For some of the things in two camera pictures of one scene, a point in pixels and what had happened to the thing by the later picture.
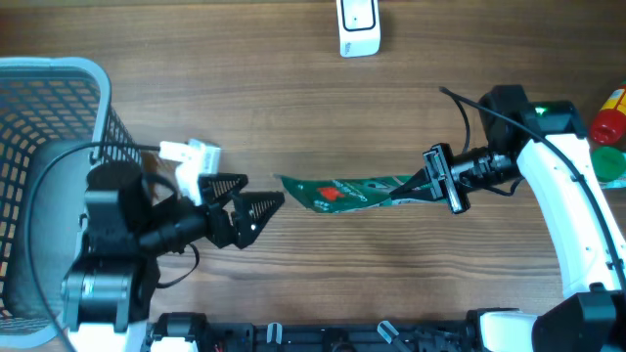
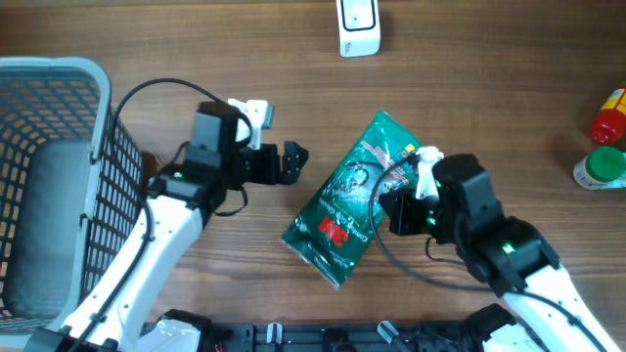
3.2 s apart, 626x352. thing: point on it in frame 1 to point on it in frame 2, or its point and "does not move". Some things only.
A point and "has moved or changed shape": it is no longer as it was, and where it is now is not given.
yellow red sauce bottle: (608, 126) does not move
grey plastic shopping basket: (56, 122) does not move
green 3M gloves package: (305, 195) has moved or changed shape
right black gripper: (440, 184) to (398, 210)
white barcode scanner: (359, 27) does not move
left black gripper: (239, 233) to (274, 175)
